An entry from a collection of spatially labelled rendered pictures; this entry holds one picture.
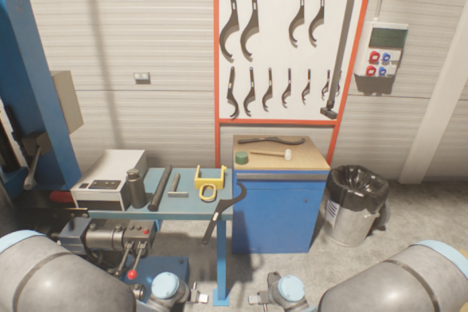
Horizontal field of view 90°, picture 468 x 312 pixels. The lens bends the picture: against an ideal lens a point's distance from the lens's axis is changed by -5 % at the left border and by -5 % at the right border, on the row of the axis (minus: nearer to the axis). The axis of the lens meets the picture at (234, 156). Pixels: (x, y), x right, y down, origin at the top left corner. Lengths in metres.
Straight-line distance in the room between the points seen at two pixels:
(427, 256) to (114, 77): 2.94
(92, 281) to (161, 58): 2.54
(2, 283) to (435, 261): 0.68
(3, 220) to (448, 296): 1.41
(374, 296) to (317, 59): 2.59
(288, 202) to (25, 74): 1.82
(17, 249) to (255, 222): 1.83
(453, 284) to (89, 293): 0.56
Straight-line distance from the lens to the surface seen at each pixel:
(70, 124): 2.03
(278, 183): 1.94
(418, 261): 0.52
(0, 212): 1.35
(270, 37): 2.73
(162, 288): 1.00
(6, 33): 1.47
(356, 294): 0.47
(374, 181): 2.63
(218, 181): 1.35
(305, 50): 2.82
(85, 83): 3.21
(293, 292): 1.00
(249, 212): 2.09
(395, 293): 0.47
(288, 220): 2.20
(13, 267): 0.53
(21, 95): 1.53
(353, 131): 3.34
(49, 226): 1.52
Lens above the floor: 1.89
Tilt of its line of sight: 29 degrees down
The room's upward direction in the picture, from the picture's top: 2 degrees clockwise
